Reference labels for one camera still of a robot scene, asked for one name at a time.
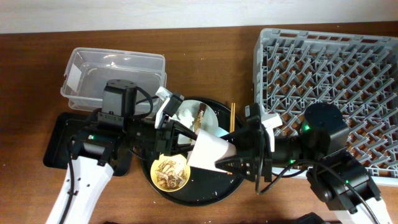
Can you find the round black tray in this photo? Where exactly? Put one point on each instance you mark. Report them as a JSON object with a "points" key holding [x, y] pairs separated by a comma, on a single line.
{"points": [[204, 187]]}

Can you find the clear plastic waste bin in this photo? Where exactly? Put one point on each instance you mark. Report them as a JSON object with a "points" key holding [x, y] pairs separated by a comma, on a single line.
{"points": [[98, 66]]}

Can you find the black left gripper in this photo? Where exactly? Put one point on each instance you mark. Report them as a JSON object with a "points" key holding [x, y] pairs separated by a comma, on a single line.
{"points": [[166, 139]]}

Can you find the white tissue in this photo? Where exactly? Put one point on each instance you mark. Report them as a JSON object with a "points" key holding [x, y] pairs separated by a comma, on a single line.
{"points": [[185, 117]]}

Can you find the wooden chopstick left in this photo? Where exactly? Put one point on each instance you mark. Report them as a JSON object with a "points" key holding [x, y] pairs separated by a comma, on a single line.
{"points": [[230, 120]]}

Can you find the grey plastic dishwasher rack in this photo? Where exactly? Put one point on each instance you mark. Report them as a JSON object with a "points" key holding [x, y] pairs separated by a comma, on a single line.
{"points": [[293, 69]]}

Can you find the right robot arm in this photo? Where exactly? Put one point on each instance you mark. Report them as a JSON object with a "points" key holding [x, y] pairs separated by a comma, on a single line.
{"points": [[335, 176]]}

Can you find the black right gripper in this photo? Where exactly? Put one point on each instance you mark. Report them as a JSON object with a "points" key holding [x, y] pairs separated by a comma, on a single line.
{"points": [[260, 162]]}

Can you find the food scraps peanuts and rice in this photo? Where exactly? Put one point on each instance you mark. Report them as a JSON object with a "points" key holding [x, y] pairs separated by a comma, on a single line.
{"points": [[170, 175]]}

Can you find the yellow bowl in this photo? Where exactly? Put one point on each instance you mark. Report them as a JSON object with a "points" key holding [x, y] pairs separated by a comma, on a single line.
{"points": [[156, 163]]}

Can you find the pink plastic cup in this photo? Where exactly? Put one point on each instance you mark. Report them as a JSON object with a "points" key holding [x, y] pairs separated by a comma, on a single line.
{"points": [[208, 149]]}

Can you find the brown coffee sachet wrapper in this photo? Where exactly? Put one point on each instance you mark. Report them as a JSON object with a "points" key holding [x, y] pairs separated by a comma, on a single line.
{"points": [[200, 115]]}

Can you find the white label on bin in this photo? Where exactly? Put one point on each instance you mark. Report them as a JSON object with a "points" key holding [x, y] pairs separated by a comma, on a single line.
{"points": [[74, 77]]}

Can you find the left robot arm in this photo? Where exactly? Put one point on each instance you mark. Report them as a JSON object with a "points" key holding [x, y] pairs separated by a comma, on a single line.
{"points": [[104, 145]]}

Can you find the white round plate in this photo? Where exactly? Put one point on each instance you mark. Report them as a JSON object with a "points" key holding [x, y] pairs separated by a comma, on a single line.
{"points": [[210, 120]]}

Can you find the rectangular black tray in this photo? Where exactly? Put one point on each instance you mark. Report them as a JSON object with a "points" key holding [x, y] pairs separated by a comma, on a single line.
{"points": [[68, 124]]}

